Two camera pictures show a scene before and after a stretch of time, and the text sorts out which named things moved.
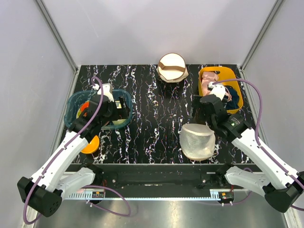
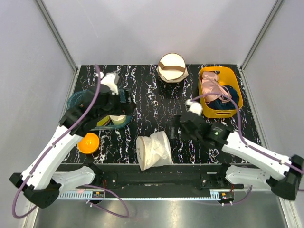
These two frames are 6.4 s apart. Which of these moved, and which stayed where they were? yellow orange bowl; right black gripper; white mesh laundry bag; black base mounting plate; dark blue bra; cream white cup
Moved: right black gripper; white mesh laundry bag
Stayed: dark blue bra; yellow orange bowl; cream white cup; black base mounting plate
